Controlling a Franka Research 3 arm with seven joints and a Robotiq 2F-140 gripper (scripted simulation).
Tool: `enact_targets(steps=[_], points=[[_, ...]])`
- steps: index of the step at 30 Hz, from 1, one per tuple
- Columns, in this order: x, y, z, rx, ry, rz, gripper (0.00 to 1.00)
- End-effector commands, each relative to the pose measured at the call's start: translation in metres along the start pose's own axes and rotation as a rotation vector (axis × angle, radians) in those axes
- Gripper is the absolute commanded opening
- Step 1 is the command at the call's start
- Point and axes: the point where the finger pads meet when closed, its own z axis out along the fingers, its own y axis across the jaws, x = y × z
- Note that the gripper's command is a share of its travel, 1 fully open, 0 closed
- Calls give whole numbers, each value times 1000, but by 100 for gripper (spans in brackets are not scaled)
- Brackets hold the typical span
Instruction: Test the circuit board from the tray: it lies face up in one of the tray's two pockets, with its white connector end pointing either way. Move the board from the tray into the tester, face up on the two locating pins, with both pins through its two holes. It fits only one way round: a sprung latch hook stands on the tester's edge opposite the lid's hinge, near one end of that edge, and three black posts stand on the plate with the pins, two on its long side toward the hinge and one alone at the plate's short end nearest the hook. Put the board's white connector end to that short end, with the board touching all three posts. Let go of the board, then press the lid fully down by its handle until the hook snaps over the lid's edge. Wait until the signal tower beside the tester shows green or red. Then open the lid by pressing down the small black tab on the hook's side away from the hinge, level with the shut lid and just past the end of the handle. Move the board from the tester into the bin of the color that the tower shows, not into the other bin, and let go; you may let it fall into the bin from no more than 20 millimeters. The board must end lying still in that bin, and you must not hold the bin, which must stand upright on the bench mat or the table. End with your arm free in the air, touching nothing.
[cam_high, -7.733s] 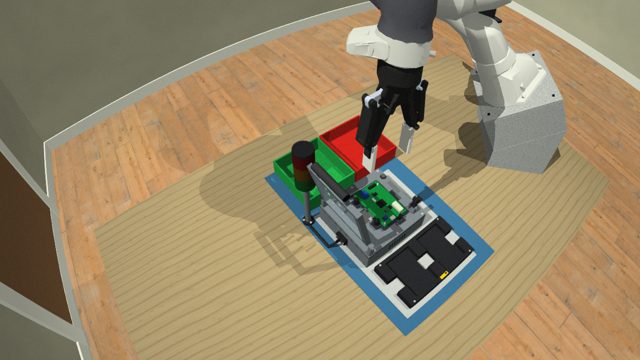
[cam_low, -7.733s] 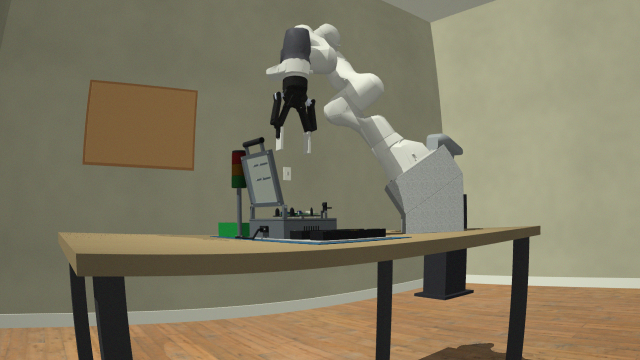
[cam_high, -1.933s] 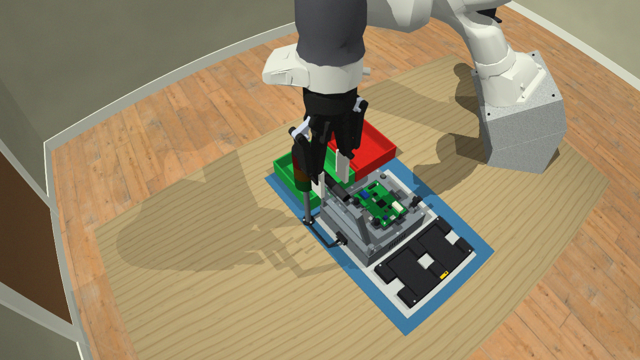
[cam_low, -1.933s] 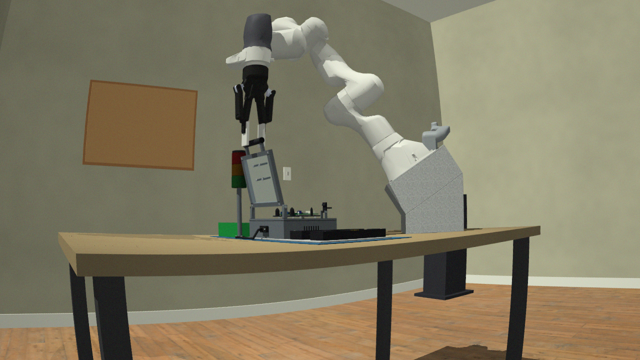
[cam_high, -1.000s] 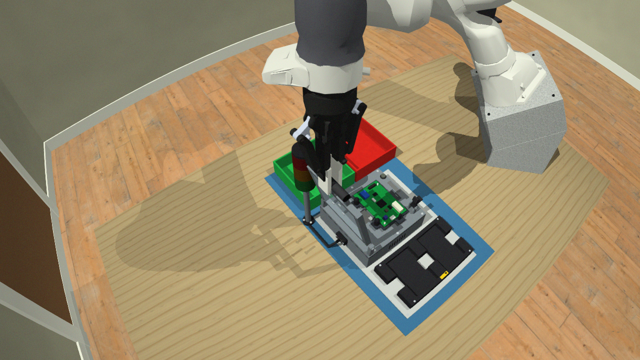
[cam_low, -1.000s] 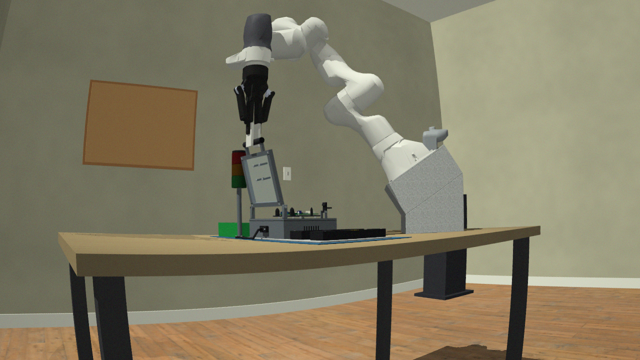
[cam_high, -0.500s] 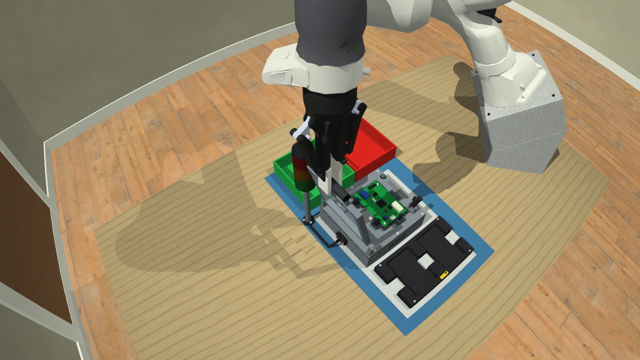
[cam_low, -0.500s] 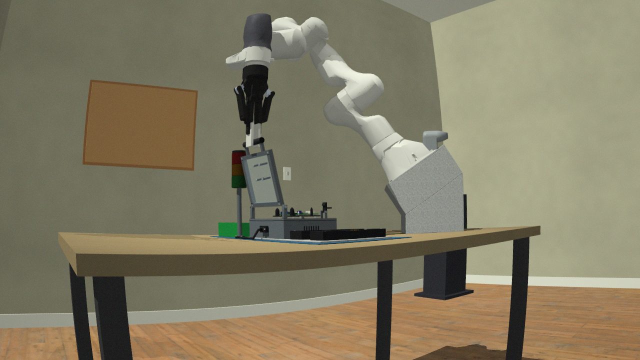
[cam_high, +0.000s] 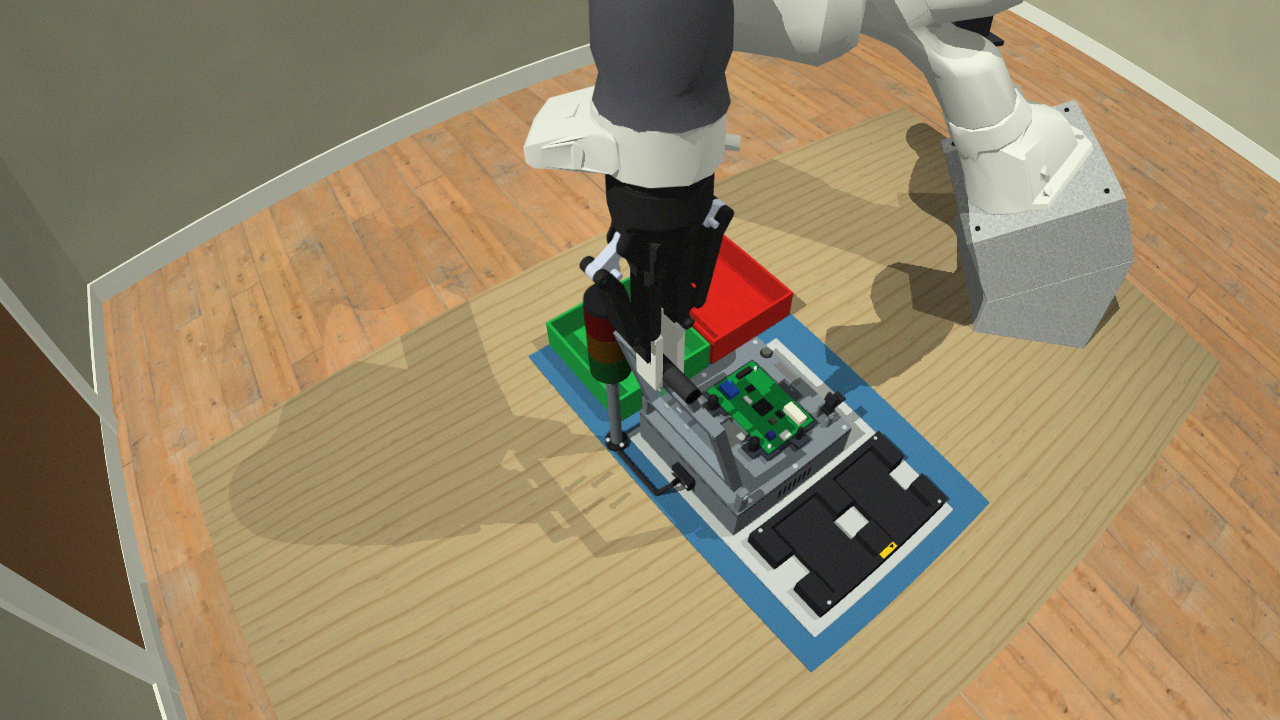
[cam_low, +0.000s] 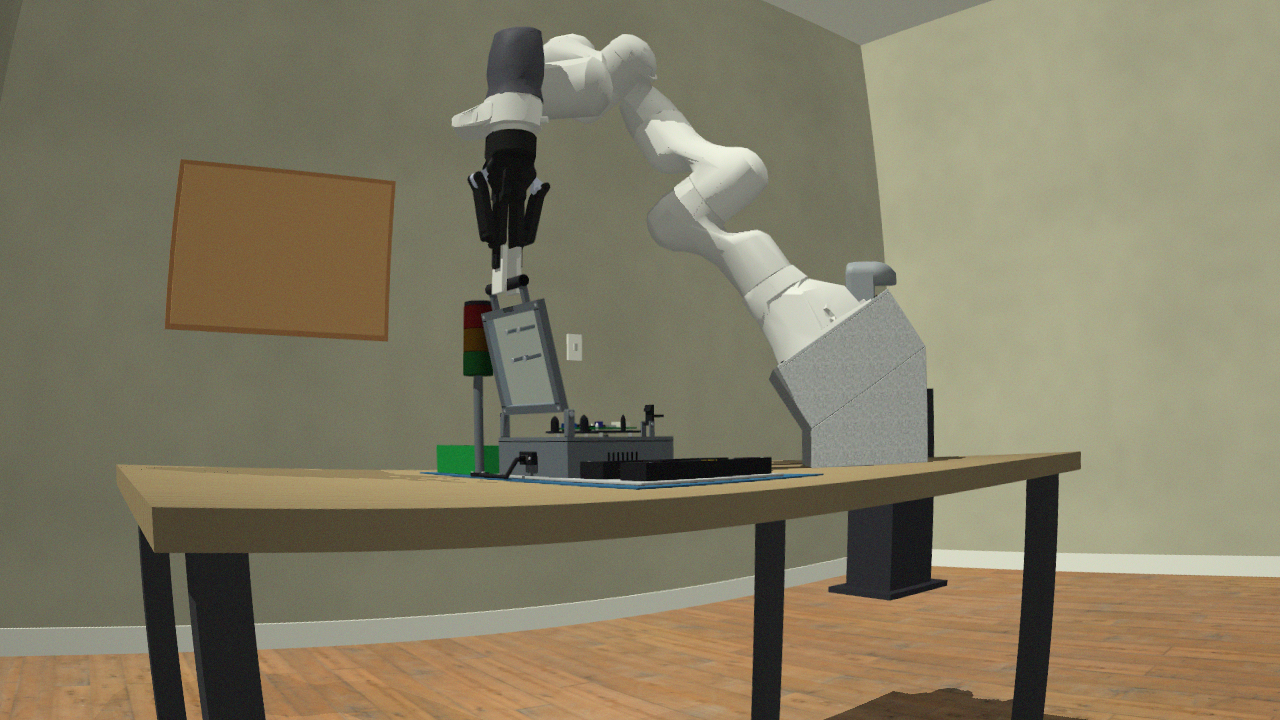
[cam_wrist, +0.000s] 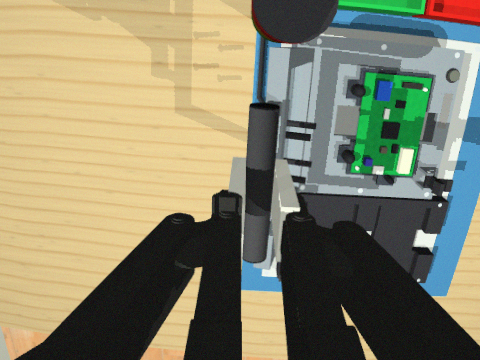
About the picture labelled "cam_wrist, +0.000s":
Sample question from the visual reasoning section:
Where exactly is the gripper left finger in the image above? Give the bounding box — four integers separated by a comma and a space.
14, 157, 246, 360

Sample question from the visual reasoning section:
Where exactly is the green bin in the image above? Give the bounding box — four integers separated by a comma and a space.
338, 0, 426, 16

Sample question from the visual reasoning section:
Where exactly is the green circuit board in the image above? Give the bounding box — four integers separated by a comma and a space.
351, 72, 432, 176

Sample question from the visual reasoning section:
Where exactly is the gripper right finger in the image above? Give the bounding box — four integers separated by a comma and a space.
271, 159, 480, 360

